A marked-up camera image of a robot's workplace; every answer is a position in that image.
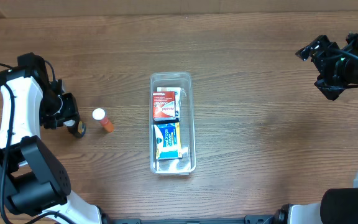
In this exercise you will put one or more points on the red orange lozenge box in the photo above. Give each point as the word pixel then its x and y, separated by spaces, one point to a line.
pixel 163 105

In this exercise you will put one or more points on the white blue Hansaplast box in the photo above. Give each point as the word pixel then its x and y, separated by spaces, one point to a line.
pixel 177 91

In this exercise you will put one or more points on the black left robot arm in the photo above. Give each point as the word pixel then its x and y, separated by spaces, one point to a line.
pixel 32 180

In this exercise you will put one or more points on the orange tube white cap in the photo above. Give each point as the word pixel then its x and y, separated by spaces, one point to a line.
pixel 100 115

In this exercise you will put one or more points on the brown bottle white cap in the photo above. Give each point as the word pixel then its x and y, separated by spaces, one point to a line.
pixel 76 128

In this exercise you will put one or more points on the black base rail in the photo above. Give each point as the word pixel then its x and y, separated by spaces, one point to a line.
pixel 248 219

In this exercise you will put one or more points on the blue yellow VapoDrops box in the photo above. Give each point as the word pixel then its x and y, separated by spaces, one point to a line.
pixel 168 141

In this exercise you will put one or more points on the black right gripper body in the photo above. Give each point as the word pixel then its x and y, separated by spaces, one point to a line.
pixel 322 66

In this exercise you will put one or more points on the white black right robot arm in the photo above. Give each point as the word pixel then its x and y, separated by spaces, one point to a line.
pixel 338 72

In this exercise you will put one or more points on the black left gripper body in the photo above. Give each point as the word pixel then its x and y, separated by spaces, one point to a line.
pixel 72 109

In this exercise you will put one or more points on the clear plastic container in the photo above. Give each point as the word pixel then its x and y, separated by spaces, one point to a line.
pixel 187 163

